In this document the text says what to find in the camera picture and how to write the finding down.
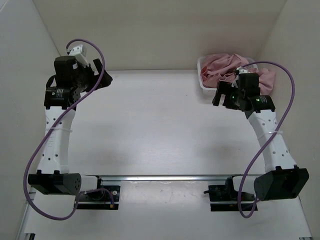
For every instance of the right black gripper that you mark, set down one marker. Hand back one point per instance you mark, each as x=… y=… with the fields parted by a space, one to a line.
x=225 y=88

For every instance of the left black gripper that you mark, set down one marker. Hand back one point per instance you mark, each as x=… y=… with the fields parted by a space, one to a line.
x=105 y=80

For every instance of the pink trousers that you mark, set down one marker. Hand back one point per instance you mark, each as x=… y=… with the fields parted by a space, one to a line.
x=218 y=67

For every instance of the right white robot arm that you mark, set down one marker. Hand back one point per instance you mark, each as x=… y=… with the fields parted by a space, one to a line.
x=283 y=179

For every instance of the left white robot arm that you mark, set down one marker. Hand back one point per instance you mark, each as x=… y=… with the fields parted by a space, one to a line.
x=62 y=90

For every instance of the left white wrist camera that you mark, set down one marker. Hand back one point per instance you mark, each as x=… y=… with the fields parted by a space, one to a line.
x=79 y=52

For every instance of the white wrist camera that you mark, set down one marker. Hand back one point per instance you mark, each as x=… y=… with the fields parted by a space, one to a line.
x=241 y=70
x=79 y=52

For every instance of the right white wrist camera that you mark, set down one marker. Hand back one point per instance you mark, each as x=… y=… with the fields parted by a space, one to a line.
x=241 y=70

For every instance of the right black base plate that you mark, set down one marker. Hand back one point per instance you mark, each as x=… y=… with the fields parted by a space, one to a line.
x=224 y=197

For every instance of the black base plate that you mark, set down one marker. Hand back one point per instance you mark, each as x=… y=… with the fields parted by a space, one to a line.
x=106 y=198
x=224 y=197

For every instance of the aluminium frame rail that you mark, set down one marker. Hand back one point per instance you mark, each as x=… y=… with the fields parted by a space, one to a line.
x=163 y=178

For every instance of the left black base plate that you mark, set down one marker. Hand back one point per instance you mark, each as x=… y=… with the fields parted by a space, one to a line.
x=106 y=198

